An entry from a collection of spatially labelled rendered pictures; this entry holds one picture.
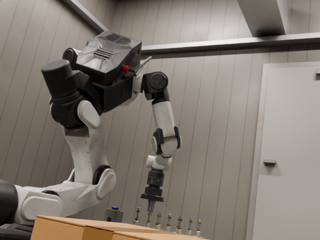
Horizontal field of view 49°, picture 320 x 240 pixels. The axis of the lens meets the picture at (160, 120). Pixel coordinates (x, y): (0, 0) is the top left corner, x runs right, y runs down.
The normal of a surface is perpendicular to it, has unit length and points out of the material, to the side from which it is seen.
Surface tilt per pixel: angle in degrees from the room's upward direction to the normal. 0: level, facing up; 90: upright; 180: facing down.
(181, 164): 90
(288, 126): 90
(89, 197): 108
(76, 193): 90
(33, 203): 90
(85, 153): 124
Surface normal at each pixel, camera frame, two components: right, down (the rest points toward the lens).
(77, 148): -0.45, 0.29
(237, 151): -0.43, -0.30
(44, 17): 0.88, 0.03
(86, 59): 0.00, -0.64
